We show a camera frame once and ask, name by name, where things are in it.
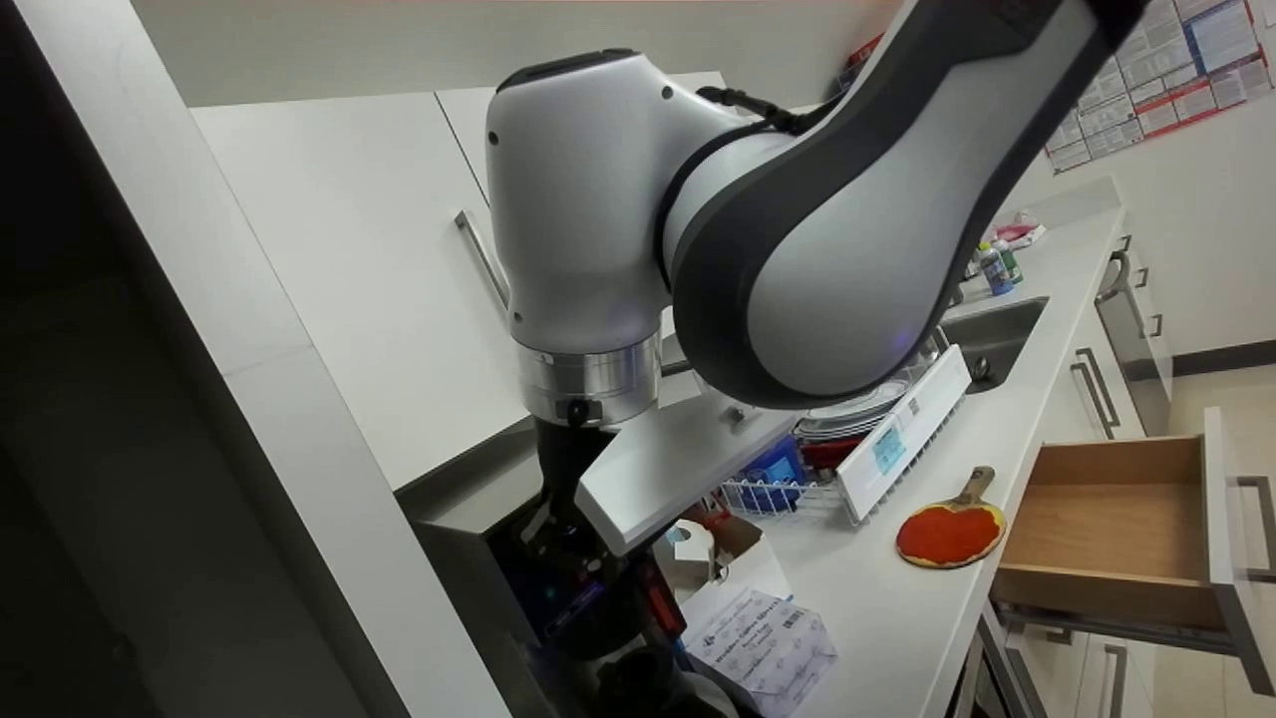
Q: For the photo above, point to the blue label bottle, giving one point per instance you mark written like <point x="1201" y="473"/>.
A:
<point x="1003" y="269"/>

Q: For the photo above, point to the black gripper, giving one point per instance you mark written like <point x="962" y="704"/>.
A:
<point x="573" y="473"/>

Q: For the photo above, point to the red ping pong paddle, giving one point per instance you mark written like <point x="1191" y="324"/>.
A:
<point x="947" y="535"/>

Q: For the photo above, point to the open wooden drawer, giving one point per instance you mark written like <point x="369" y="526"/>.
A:
<point x="1131" y="531"/>

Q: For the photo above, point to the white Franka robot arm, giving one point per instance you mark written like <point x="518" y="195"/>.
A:
<point x="810" y="200"/>

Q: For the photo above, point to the wall calendar poster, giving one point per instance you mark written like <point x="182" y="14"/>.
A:
<point x="1169" y="75"/>

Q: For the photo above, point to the steel built-in dishwasher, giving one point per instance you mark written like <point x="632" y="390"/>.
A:
<point x="1139" y="332"/>

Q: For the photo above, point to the red bowl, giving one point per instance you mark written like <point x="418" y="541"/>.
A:
<point x="836" y="454"/>

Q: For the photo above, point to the printed paper sheet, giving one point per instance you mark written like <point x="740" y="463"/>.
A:
<point x="759" y="644"/>

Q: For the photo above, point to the small brown white box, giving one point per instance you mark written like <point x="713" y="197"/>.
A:
<point x="717" y="541"/>

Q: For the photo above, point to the steel kitchen sink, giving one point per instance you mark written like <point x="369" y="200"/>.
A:
<point x="997" y="342"/>

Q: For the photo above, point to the black coffee carafe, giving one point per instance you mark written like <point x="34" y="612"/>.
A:
<point x="650" y="685"/>

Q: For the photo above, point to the large white cabinet door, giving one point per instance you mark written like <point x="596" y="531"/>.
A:
<point x="345" y="283"/>

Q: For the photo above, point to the blue and white box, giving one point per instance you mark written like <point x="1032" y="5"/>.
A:
<point x="907" y="442"/>

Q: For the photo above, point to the red white packet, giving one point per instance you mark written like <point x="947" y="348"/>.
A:
<point x="1018" y="232"/>

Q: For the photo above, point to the black steel coffee machine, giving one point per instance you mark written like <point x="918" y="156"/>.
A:
<point x="478" y="572"/>

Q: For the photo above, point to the stack of glass plates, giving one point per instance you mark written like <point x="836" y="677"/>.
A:
<point x="852" y="417"/>

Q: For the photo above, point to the blue plastic container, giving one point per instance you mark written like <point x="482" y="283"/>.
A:
<point x="781" y="463"/>

